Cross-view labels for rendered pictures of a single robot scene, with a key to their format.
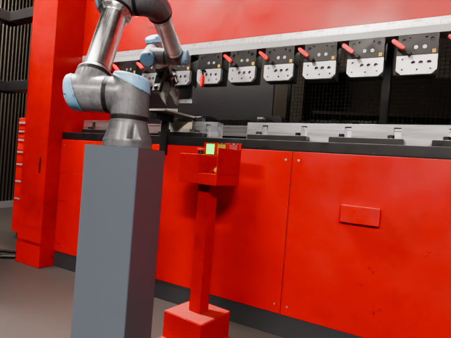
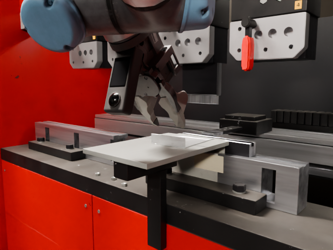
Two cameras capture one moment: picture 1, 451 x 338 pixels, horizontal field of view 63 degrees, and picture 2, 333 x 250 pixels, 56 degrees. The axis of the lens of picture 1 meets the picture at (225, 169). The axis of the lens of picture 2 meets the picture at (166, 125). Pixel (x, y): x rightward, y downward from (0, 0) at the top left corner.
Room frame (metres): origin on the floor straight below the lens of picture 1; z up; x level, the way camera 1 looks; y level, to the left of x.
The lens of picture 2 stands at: (1.36, 0.19, 1.13)
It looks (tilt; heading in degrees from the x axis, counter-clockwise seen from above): 8 degrees down; 12
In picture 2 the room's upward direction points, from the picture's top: straight up
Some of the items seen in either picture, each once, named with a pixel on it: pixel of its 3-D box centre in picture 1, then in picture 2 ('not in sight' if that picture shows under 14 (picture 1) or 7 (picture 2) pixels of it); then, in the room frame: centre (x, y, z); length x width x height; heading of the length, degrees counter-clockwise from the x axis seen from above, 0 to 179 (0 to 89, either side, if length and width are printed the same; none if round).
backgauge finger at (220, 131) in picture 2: (199, 119); (233, 125); (2.26, 0.18, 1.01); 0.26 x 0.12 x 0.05; 151
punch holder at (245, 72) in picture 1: (245, 68); not in sight; (1.94, -0.06, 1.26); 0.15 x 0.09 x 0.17; 61
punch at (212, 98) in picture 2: (185, 94); (201, 83); (2.13, 0.26, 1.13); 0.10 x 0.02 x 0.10; 61
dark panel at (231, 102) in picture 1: (199, 110); (225, 85); (2.69, 0.22, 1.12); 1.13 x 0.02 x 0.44; 61
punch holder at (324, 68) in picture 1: (321, 63); not in sight; (1.75, -0.41, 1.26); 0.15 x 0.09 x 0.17; 61
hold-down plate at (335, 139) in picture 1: (364, 141); not in sight; (1.59, -0.59, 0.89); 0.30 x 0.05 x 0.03; 61
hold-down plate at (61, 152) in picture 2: (101, 132); (54, 149); (2.37, 0.81, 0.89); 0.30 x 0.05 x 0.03; 61
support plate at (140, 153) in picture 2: (167, 113); (160, 147); (2.00, 0.34, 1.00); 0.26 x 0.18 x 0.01; 151
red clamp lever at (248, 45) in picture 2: (203, 78); (249, 45); (2.00, 0.16, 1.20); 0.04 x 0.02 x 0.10; 151
